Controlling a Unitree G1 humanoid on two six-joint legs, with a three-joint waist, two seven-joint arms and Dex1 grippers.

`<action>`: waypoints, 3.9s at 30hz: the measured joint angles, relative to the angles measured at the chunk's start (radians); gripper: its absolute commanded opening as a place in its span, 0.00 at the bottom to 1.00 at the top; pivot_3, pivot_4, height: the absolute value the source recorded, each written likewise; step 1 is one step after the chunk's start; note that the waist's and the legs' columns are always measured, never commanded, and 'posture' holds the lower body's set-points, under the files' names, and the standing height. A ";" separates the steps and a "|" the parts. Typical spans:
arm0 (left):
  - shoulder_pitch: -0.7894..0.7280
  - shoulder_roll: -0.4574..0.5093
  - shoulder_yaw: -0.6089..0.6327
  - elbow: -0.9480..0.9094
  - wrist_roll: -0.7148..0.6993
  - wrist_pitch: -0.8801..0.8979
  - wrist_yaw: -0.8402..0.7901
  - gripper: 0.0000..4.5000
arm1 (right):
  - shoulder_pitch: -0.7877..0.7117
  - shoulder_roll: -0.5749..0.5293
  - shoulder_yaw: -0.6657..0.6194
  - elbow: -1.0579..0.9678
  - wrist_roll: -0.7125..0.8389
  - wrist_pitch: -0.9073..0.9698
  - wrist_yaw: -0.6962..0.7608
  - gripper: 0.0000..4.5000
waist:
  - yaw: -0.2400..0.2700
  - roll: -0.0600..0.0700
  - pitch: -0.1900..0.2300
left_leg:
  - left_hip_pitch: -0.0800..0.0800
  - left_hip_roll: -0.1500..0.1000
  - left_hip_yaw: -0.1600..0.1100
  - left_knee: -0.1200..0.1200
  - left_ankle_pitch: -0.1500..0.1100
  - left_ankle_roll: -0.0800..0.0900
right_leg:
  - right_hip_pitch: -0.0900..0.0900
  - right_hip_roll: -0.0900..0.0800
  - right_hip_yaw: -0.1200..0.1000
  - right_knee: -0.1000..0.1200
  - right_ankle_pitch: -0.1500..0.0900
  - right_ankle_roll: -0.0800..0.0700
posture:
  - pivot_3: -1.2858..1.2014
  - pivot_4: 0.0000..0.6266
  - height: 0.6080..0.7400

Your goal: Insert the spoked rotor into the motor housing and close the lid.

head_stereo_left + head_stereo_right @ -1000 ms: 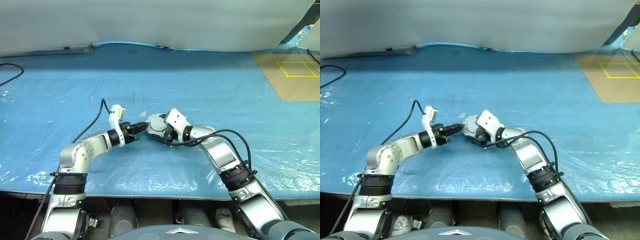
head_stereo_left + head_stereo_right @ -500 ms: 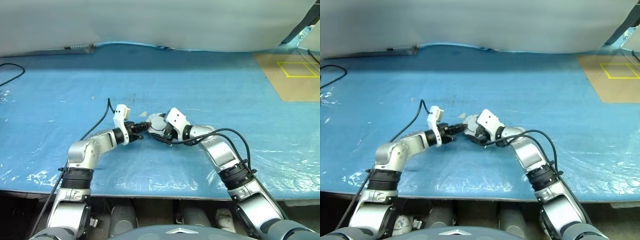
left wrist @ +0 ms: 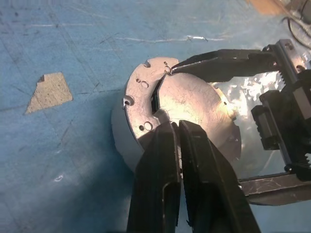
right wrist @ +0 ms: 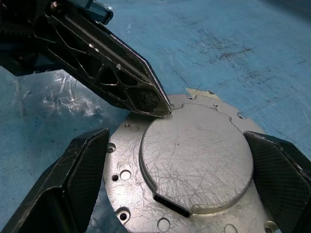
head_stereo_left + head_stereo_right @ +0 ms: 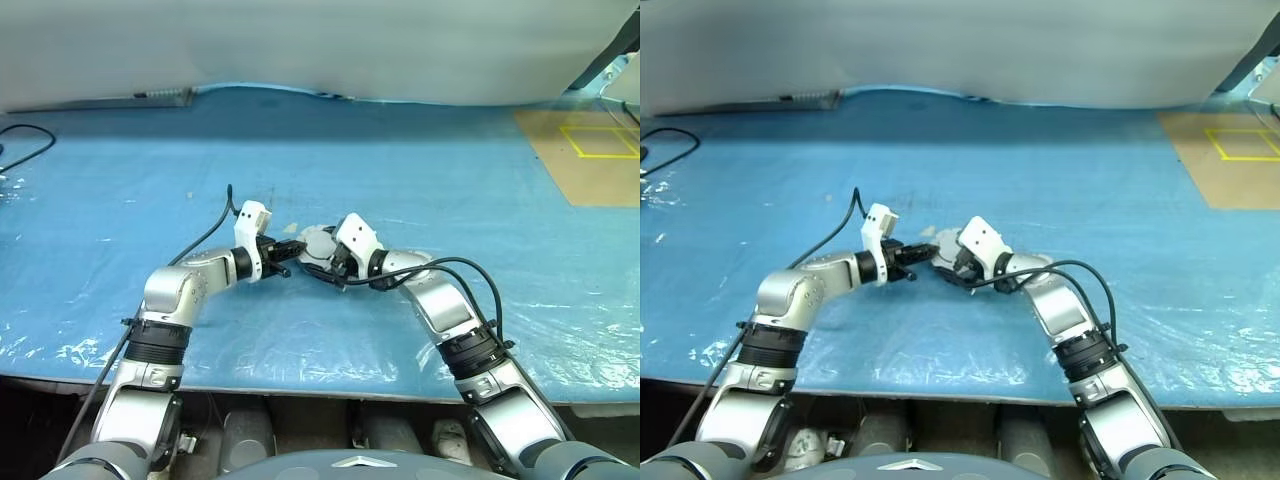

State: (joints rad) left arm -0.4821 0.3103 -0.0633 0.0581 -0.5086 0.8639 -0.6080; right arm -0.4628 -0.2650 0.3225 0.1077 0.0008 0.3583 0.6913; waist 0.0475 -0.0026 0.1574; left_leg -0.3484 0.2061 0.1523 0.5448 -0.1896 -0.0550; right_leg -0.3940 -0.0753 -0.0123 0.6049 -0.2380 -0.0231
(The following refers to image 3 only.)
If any brown cardboard sheet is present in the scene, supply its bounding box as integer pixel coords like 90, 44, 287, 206
251, 0, 294, 16

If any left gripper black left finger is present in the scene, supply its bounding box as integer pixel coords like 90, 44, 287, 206
126, 120, 182, 233

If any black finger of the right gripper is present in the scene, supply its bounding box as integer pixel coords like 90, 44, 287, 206
239, 173, 311, 206
170, 48, 282, 83

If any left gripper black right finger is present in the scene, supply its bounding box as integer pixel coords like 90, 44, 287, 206
178, 119, 261, 233

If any silver motor housing lid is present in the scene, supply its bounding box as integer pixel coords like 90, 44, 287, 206
125, 57, 242, 161

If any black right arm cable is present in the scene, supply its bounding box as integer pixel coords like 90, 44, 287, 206
281, 17, 311, 48

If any blue plastic table cover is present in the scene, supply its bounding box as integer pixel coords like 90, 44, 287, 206
0, 0, 311, 233

